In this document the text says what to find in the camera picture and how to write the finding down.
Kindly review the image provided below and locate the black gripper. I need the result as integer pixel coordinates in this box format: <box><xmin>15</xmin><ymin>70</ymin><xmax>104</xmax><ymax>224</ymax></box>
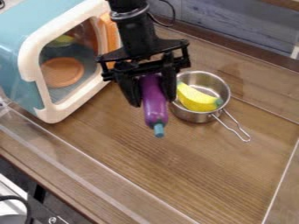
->
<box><xmin>96</xmin><ymin>10</ymin><xmax>191</xmax><ymax>108</ymax></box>

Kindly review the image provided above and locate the purple toy eggplant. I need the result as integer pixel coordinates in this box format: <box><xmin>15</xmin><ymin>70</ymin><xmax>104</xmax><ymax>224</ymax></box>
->
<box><xmin>140</xmin><ymin>74</ymin><xmax>168</xmax><ymax>138</ymax></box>

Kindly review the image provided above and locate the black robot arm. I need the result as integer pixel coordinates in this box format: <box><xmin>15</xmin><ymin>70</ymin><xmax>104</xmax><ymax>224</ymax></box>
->
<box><xmin>96</xmin><ymin>0</ymin><xmax>191</xmax><ymax>107</ymax></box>

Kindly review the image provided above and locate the yellow toy banana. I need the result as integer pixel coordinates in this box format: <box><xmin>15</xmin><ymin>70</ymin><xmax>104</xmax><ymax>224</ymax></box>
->
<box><xmin>176</xmin><ymin>81</ymin><xmax>223</xmax><ymax>112</ymax></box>

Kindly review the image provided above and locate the orange microwave turntable plate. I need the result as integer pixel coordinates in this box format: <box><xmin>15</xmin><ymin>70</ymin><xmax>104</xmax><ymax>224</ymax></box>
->
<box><xmin>42</xmin><ymin>57</ymin><xmax>84</xmax><ymax>88</ymax></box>

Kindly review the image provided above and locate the blue toy microwave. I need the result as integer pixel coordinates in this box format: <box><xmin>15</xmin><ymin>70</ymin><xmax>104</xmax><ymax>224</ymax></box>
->
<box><xmin>0</xmin><ymin>0</ymin><xmax>120</xmax><ymax>123</ymax></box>

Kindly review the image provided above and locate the clear acrylic barrier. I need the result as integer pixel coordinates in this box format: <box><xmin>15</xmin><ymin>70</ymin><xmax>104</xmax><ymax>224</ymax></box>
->
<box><xmin>0</xmin><ymin>99</ymin><xmax>199</xmax><ymax>224</ymax></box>

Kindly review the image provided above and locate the silver pot with handle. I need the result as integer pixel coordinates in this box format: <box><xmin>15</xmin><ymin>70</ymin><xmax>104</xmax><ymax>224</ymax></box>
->
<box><xmin>171</xmin><ymin>71</ymin><xmax>251</xmax><ymax>143</ymax></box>

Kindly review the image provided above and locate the black cable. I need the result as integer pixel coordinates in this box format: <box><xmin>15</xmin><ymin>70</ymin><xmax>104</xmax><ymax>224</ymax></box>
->
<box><xmin>147</xmin><ymin>0</ymin><xmax>178</xmax><ymax>28</ymax></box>

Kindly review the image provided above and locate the black device with cable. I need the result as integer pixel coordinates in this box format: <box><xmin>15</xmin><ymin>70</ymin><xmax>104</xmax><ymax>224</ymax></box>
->
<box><xmin>0</xmin><ymin>195</ymin><xmax>71</xmax><ymax>224</ymax></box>

